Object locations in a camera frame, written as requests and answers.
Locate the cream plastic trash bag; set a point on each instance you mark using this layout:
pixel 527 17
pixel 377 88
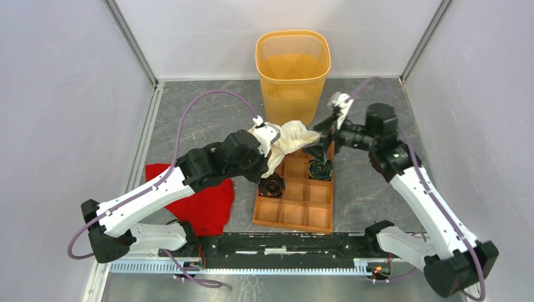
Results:
pixel 294 136

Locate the wooden compartment tray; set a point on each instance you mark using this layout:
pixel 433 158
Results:
pixel 306 205

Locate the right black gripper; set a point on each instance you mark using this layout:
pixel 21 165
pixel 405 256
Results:
pixel 319 149

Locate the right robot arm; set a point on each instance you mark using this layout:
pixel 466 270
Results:
pixel 454 259

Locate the black rolled bag middle-left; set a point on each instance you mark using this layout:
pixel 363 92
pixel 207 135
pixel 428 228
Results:
pixel 272 187

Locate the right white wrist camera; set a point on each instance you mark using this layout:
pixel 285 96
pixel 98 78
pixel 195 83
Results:
pixel 340 104

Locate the red cloth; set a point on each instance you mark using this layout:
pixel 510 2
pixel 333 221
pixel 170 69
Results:
pixel 207 211

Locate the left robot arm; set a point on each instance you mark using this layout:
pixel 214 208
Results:
pixel 114 227

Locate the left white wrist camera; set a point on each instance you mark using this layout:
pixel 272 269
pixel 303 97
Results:
pixel 266 134

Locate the yellow plastic trash bin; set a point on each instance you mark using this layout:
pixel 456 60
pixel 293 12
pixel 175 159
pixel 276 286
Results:
pixel 292 66

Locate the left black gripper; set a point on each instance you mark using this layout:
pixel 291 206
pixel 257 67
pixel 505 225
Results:
pixel 255 176

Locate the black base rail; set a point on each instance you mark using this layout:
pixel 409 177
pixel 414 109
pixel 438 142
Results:
pixel 281 250

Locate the black green rolled bag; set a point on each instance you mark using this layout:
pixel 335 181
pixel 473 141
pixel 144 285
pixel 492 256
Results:
pixel 319 170

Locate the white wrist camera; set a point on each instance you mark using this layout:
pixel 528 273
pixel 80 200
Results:
pixel 266 134
pixel 340 104

